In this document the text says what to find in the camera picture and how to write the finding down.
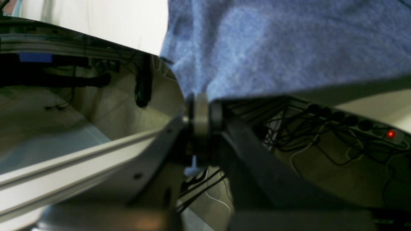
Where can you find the blue grey t-shirt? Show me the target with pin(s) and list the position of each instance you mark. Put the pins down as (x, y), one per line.
(257, 48)

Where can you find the black power strip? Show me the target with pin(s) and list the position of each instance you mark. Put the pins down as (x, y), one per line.
(352, 122)

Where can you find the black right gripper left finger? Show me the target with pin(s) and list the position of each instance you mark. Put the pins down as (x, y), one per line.
(142, 194)

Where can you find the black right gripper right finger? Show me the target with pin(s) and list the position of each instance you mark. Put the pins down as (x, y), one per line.
(268, 195)

